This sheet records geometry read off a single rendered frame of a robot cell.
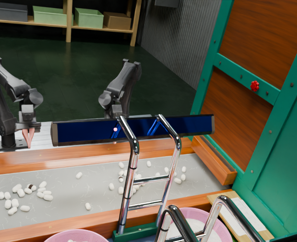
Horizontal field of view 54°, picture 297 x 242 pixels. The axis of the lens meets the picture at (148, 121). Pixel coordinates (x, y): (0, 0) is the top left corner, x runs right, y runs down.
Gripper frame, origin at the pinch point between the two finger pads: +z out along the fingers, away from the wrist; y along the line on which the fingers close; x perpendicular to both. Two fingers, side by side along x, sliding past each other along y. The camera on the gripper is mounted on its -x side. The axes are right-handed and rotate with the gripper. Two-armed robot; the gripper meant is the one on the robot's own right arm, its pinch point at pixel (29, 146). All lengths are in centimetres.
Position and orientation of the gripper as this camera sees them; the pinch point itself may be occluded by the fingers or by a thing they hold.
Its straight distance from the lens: 128.6
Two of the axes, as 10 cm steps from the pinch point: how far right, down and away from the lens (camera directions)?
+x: -3.7, 3.2, 8.7
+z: 1.8, 9.5, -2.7
